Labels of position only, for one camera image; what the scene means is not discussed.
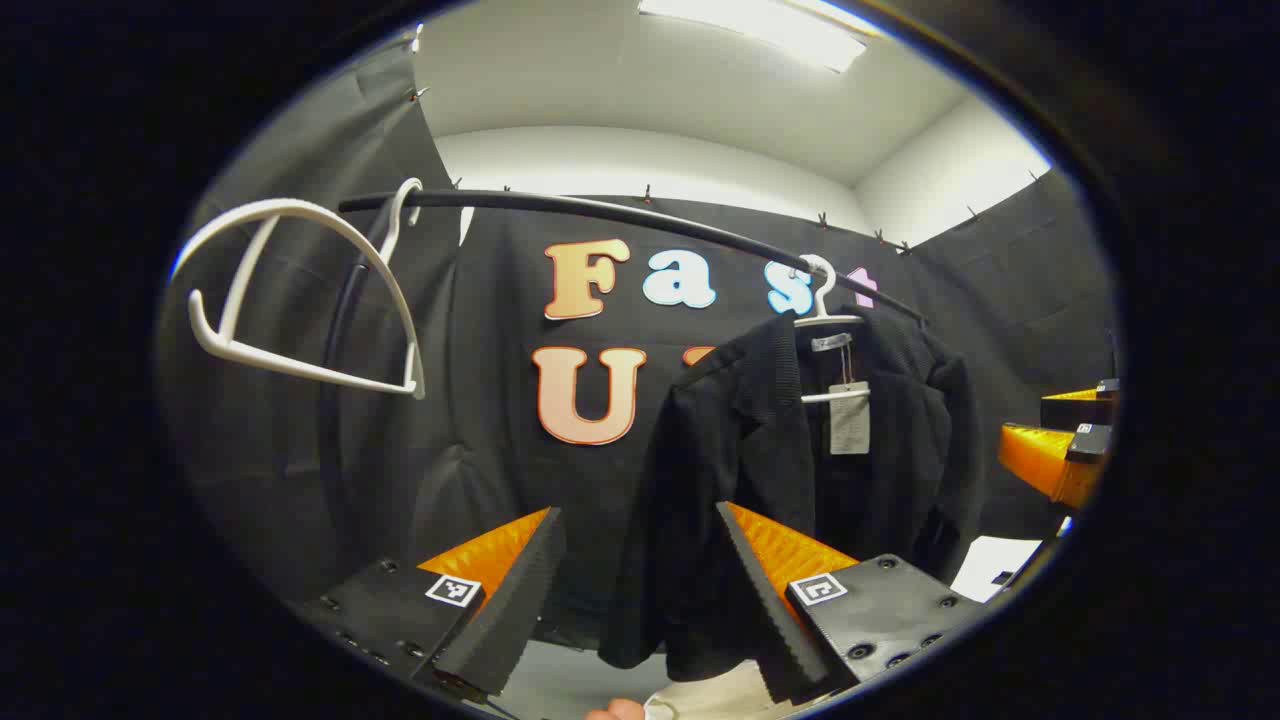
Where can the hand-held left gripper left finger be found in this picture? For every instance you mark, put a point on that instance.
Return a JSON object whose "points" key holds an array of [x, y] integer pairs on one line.
{"points": [[510, 620]]}

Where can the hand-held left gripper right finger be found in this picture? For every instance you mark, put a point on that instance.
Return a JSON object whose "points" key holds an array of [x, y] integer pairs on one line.
{"points": [[775, 630]]}

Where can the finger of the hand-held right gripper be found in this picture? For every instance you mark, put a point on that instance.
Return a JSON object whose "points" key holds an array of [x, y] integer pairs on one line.
{"points": [[1040, 460], [1075, 412]]}

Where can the black knit jacket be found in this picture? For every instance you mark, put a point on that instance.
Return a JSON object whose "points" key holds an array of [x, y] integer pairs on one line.
{"points": [[720, 440]]}

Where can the white plastic clothes hanger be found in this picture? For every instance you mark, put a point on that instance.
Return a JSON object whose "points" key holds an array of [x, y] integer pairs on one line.
{"points": [[290, 206], [828, 320]]}

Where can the black metal clothes rack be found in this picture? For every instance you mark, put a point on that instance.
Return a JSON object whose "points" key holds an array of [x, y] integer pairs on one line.
{"points": [[520, 200]]}

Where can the black backdrop cloth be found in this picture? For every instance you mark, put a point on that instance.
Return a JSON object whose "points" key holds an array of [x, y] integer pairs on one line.
{"points": [[480, 300]]}

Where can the ceiling light panel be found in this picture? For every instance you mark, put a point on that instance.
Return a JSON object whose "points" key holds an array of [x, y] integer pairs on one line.
{"points": [[760, 25]]}

